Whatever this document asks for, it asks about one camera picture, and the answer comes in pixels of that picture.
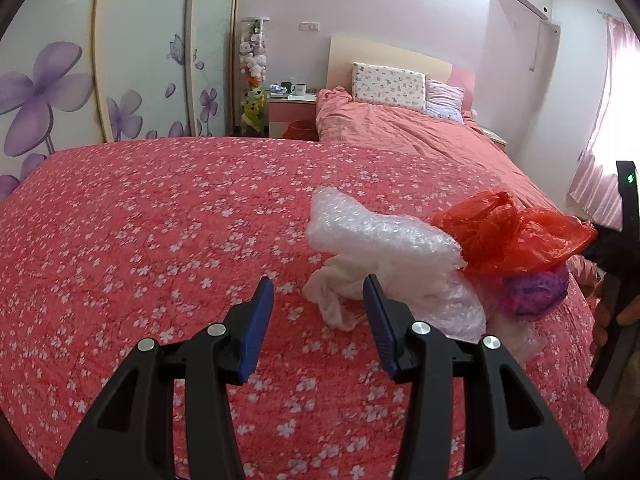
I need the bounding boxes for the red floral blanket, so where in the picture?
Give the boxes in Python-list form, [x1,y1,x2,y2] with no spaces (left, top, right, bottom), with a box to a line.
[0,136,612,480]

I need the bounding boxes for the purple foil bag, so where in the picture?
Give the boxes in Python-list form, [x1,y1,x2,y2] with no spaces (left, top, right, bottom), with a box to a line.
[492,264,572,322]

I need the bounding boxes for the clear tube of plush toys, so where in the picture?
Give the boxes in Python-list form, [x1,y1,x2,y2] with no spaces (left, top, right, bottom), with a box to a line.
[234,16,272,137]

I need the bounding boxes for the cream plastic bag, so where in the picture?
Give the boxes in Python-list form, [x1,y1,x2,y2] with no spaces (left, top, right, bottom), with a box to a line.
[301,255,372,332]

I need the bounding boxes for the bed with pink duvet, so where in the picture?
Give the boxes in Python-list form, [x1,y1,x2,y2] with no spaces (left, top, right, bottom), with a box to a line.
[315,86,592,223]

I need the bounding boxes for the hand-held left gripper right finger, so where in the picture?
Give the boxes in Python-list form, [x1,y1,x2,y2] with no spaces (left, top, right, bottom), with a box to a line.
[362,274,586,480]

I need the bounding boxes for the red waste bin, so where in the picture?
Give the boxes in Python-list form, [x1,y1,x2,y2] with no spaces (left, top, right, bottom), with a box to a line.
[281,120,319,141]

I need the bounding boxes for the pink curtain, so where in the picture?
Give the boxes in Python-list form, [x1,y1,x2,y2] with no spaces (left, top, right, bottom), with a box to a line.
[566,12,640,227]

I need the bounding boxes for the long orange plastic bag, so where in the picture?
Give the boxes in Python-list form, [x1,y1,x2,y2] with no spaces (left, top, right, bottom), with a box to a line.
[430,191,599,282]

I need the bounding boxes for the cream and pink headboard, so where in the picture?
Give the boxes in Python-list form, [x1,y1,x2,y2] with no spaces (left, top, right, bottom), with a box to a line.
[327,36,477,112]

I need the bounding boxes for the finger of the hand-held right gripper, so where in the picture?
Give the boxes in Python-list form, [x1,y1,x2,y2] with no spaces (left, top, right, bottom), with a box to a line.
[582,217,624,267]

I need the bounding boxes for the white floral pillow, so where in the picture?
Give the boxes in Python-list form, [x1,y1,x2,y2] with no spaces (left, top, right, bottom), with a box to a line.
[351,62,429,114]

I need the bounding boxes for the person's right hand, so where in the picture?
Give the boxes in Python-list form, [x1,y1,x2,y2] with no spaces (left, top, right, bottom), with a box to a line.
[591,292,640,361]

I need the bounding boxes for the white air conditioner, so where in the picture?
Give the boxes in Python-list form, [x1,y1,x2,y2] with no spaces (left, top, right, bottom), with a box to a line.
[491,0,552,22]

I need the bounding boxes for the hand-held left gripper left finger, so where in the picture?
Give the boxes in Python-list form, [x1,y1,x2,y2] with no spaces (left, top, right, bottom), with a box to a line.
[55,276,275,480]

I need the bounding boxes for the pink striped pillow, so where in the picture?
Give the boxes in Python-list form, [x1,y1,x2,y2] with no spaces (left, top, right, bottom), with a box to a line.
[425,79,467,124]

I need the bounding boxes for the pink and white nightstand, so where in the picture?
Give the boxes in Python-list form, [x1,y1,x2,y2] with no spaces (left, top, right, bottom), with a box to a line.
[479,127,509,154]
[267,91,319,139]

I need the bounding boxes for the bubble wrap sheet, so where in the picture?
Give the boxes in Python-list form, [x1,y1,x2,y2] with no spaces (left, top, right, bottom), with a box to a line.
[306,186,489,345]

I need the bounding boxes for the clear white plastic bag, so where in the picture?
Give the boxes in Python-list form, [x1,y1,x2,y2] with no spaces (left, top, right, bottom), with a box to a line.
[487,316,547,362]

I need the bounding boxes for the wardrobe with purple flower doors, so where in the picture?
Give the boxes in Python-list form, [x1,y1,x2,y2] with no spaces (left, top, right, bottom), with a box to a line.
[0,0,242,202]

